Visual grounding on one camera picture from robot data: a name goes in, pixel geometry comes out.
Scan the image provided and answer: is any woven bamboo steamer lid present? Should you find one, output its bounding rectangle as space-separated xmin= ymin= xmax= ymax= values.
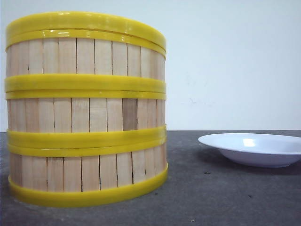
xmin=6 ymin=11 xmax=166 ymax=55

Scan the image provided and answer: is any white plate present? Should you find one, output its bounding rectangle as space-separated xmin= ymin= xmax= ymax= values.
xmin=198 ymin=133 xmax=301 ymax=168

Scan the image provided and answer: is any bamboo steamer basket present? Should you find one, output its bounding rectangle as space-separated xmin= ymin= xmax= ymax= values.
xmin=8 ymin=97 xmax=166 ymax=156
xmin=5 ymin=26 xmax=166 ymax=99
xmin=9 ymin=142 xmax=168 ymax=207

